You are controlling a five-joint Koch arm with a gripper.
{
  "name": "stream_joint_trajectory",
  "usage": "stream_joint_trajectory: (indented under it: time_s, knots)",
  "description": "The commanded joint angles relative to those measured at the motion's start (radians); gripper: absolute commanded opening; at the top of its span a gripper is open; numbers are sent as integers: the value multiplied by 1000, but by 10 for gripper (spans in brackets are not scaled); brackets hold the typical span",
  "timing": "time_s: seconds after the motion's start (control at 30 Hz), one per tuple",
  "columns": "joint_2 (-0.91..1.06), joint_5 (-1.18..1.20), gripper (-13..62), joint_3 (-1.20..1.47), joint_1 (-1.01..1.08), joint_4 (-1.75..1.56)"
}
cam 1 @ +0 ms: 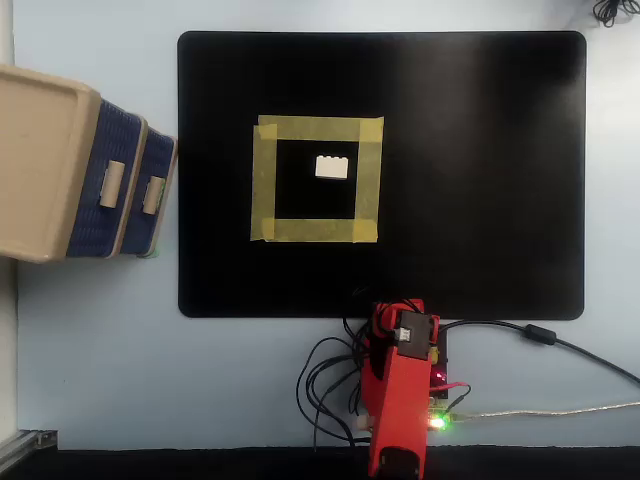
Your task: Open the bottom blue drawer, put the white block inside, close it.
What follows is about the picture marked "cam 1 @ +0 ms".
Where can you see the white toy brick cube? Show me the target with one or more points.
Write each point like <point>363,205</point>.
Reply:
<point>331,167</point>

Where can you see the black backdrop cloth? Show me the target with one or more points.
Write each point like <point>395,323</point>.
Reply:
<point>200,465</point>

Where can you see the black rubber mat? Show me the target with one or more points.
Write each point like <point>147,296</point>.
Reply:
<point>475,175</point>

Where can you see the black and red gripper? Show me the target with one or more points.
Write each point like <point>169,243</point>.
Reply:
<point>417,335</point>

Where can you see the yellow masking tape strip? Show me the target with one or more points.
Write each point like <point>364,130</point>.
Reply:
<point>315,230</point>
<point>367,190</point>
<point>263,185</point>
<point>320,128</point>

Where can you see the aluminium frame profile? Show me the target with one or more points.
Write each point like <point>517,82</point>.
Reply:
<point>30,440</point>

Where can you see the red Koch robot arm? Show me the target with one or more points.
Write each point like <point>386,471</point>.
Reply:
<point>400,400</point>

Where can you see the beige plastic drawer cabinet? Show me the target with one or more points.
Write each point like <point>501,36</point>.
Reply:
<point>35,165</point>

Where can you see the pink lit controller board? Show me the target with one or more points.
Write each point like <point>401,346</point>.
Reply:
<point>439,400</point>

